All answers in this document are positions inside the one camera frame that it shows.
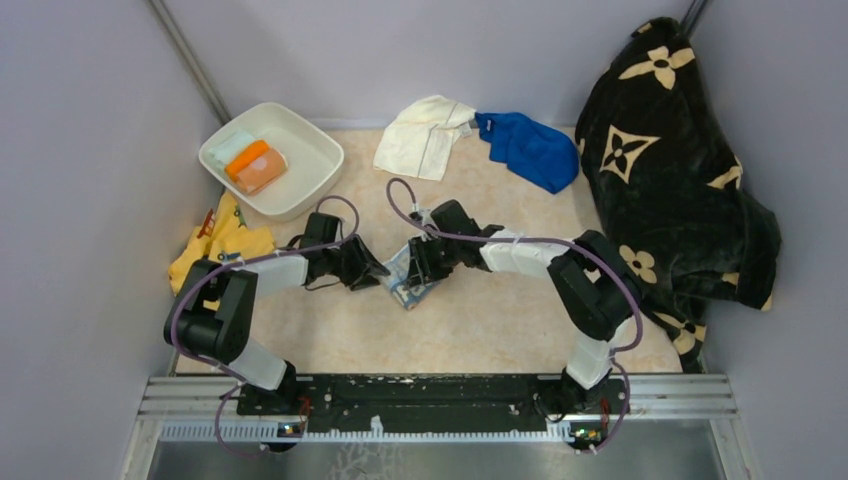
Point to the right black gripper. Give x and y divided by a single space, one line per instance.
421 269

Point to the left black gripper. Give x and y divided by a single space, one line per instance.
365 263

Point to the rabbit print striped towel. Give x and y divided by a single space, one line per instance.
395 283

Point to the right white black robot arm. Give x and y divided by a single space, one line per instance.
588 275

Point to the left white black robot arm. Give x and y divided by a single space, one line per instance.
212 316

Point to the cream white towel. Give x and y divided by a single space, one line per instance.
419 141

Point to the white square plastic basin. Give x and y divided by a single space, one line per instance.
314 160

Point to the yellow cartoon print towel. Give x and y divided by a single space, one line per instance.
223 237

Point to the orange rolled towel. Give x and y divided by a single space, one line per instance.
256 167

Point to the blue towel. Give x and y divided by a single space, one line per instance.
540 154

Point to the light green rolled towel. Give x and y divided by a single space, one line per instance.
222 154

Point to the black floral pattern blanket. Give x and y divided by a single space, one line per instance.
668 189

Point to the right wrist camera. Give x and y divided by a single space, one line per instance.
452 222

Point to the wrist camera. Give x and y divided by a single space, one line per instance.
320 229
452 222

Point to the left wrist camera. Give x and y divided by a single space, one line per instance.
320 229

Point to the aluminium frame rail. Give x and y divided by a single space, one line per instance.
202 408

